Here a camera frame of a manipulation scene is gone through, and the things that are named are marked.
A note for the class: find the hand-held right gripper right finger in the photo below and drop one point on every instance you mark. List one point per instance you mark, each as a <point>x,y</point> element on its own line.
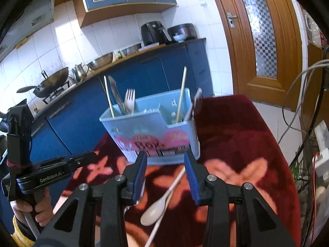
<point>192,182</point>

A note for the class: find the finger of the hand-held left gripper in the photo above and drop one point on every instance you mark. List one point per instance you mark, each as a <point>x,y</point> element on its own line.
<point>77,160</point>

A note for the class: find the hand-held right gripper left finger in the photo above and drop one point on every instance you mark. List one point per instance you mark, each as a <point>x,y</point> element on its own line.
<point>138,177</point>

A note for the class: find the beige plastic spoon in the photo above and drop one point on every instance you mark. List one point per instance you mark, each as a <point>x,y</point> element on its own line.
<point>151,214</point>

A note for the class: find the light blue utensil holder box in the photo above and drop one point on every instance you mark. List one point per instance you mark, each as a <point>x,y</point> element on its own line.
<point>144,126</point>

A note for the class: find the beige plastic fork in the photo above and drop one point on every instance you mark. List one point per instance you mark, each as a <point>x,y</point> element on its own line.
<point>129,103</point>

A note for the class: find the metal table knife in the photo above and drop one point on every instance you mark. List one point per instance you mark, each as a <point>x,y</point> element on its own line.
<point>117,95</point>

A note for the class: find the person's left hand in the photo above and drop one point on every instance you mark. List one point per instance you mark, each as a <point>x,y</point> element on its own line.
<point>44,208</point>

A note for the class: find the blue kitchen base cabinet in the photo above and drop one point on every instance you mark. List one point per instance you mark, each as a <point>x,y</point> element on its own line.
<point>77,123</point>

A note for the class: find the red floral blanket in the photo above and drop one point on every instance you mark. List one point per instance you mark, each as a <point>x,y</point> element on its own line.
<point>244,146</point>

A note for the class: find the gas stove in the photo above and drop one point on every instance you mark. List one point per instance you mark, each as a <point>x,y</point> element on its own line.
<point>59,94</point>

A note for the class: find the dark metal wok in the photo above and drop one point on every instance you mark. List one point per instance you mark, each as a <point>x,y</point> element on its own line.
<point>51,81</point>

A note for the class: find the metal pitcher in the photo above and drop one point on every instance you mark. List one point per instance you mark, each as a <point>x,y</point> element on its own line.
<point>79,72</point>

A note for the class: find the metal colander bowl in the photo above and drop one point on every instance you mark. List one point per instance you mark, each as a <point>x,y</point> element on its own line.
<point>100,61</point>

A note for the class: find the shallow metal bowl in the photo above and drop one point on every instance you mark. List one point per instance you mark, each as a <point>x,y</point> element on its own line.
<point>131,49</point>

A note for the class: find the wooden door with glass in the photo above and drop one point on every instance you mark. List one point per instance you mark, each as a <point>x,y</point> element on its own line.
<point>231,64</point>

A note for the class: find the white power strip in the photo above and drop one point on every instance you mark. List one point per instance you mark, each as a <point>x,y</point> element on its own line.
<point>321,144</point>

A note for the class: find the dark kitchen countertop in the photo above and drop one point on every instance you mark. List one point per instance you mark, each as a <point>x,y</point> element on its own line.
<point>195,40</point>

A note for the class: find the small white bowl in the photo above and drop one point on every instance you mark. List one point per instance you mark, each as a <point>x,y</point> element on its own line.
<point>179,38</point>

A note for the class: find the black air fryer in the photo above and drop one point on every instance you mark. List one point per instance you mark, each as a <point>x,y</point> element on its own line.
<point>154,33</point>

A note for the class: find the dark rice cooker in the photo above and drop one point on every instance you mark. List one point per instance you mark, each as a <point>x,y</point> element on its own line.
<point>183,29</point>

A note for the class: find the grey range hood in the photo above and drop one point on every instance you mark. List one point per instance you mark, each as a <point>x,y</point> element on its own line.
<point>28,15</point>

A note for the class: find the blue wall cabinet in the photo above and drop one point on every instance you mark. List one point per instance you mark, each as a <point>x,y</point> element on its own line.
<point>115,2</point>

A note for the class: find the white wall switch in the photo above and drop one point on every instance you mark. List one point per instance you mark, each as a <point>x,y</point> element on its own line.
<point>203,2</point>

